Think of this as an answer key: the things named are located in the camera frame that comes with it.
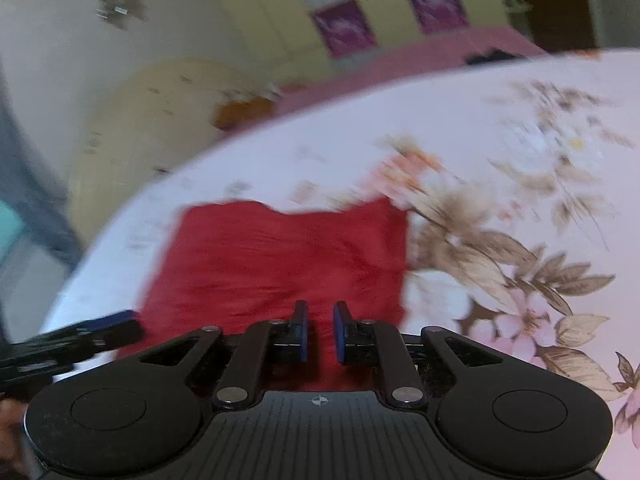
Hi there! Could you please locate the yellow wardrobe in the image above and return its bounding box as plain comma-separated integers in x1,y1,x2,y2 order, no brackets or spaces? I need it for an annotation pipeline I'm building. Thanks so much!
195,0,532,82

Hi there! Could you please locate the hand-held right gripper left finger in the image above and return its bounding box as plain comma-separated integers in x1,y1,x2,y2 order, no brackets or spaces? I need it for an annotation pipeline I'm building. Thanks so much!
137,301,309,408

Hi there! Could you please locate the pink bed sheet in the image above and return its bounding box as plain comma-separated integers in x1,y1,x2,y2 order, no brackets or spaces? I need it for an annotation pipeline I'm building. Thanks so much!
272,25,547,117

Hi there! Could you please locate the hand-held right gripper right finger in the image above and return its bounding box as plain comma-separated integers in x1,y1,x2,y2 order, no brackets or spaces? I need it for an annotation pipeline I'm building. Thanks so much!
332,301,503,408

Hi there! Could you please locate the purple wall poster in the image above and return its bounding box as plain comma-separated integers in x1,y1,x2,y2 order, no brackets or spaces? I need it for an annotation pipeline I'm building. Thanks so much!
403,0,471,36
312,0,379,59

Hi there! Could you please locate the cream bed headboard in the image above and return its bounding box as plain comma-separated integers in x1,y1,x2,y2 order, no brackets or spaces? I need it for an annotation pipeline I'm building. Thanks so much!
67,57,282,256

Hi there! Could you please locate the dark clothes pile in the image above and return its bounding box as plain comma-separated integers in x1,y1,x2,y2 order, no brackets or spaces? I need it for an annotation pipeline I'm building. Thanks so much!
465,49,532,67

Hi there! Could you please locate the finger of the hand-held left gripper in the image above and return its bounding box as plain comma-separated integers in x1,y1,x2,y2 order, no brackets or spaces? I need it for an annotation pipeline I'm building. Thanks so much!
60,310,146,361

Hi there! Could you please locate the brown wooden door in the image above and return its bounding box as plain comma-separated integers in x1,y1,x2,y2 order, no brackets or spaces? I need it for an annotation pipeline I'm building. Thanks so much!
510,0,599,54

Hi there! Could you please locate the red down jacket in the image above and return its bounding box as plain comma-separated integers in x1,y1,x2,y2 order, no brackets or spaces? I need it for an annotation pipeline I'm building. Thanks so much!
117,197,411,392

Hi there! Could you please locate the white floral blanket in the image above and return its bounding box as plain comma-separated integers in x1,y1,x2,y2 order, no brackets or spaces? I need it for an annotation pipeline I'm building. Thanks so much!
37,49,640,480

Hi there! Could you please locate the orange patterned pillow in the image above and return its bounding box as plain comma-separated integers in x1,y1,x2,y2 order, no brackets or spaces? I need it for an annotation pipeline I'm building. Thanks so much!
214,95,277,132

